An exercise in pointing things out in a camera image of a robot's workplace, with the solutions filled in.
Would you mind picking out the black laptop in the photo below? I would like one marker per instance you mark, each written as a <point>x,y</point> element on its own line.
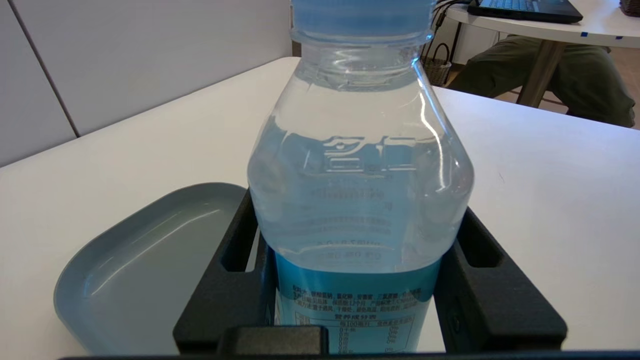
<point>525,9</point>

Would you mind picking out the round white table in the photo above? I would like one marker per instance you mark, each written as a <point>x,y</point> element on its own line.
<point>595,27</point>

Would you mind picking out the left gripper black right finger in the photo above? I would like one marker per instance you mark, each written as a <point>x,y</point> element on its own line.
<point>490,305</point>

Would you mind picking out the person's green trousers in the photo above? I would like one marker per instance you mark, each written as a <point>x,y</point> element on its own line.
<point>590,80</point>

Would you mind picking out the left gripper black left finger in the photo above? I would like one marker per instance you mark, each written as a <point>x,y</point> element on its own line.
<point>230,300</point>

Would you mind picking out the clear soda water bottle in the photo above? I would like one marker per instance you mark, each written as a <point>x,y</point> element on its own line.
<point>360,200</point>

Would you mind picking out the grey rounded plastic plate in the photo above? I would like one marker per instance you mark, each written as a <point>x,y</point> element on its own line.
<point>145,270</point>

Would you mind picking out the dark wicker basket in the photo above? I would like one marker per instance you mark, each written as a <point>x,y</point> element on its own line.
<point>631,7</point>

